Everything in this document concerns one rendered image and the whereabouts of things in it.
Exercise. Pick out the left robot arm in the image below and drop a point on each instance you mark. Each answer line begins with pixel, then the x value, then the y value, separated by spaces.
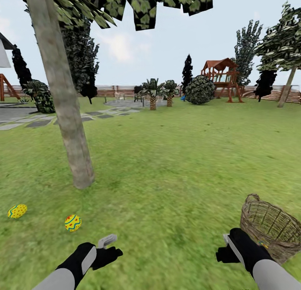
pixel 69 274

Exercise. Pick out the easter egg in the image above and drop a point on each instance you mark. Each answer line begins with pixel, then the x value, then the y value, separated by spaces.
pixel 73 222
pixel 17 211

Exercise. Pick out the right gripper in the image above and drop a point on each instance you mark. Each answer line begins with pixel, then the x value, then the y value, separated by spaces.
pixel 225 256

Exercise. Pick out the wicker basket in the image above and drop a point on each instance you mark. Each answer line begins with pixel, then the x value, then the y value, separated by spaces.
pixel 280 250

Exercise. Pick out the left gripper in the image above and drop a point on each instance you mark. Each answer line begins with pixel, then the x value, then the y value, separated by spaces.
pixel 108 256

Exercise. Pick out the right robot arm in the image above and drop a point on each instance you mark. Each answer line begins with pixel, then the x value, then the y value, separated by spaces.
pixel 256 259

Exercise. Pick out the charcoal grill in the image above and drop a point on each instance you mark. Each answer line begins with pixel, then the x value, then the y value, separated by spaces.
pixel 136 89

